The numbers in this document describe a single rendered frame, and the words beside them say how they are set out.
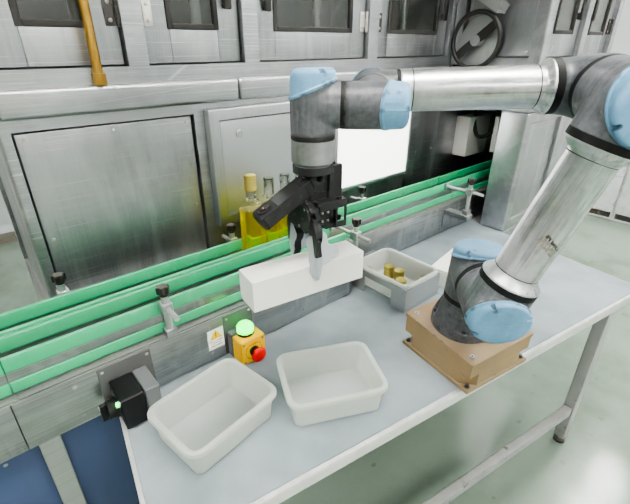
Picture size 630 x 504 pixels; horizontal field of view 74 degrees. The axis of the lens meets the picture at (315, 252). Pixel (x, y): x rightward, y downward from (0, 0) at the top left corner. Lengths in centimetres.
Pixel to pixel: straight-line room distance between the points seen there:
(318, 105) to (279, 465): 66
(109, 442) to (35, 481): 15
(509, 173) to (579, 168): 112
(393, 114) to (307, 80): 14
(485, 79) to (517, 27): 107
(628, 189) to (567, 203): 388
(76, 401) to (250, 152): 78
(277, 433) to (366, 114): 65
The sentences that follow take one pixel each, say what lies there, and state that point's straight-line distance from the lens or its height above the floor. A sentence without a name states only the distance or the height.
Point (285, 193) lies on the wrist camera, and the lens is 74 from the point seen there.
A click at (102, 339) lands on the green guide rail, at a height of 93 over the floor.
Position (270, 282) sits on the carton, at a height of 110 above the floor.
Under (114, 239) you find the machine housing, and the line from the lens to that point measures 124.
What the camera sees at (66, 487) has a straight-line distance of 119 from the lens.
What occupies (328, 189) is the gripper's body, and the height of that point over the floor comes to 125.
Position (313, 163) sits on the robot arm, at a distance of 71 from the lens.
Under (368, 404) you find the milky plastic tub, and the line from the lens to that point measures 97.
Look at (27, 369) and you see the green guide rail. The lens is 99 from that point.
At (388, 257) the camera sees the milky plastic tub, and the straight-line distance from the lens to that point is 148.
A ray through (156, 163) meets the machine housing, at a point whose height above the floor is 119.
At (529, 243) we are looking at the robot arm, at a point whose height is 116.
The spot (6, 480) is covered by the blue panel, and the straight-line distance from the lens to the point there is 114.
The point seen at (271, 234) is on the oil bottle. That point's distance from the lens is 122.
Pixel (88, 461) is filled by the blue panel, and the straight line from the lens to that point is 118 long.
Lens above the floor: 148
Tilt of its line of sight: 26 degrees down
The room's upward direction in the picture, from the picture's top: straight up
